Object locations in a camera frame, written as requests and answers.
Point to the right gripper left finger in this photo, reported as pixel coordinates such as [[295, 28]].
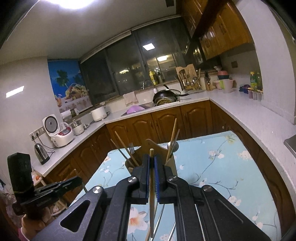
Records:
[[134, 189]]

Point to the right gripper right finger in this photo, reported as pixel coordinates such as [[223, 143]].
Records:
[[169, 188]]

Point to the steel chopstick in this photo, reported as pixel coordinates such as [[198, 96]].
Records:
[[159, 226], [172, 232]]

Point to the wooden kitchen cabinets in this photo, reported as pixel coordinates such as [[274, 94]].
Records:
[[193, 120]]

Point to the person's left hand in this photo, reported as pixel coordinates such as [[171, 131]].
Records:
[[30, 227]]

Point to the steel fork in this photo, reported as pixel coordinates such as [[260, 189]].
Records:
[[132, 150]]

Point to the steel electric kettle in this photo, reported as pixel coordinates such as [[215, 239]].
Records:
[[41, 153]]

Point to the blue floral tablecloth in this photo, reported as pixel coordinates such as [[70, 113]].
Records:
[[220, 160]]

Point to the white rice cooker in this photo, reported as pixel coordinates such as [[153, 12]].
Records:
[[59, 136]]

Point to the small white cooker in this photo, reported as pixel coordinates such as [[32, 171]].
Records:
[[77, 127]]

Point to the white crock pot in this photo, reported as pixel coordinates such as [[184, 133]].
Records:
[[99, 113]]

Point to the black wok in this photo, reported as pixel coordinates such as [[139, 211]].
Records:
[[169, 93]]

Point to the counter utensil rack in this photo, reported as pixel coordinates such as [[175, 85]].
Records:
[[188, 78]]

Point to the pink plastic containers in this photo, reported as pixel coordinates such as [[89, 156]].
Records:
[[224, 82]]

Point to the fruit beach poster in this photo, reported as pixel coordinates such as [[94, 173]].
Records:
[[68, 85]]

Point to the gas stove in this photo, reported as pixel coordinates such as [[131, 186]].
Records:
[[290, 143]]

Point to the green drink bottle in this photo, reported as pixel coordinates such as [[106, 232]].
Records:
[[253, 80]]

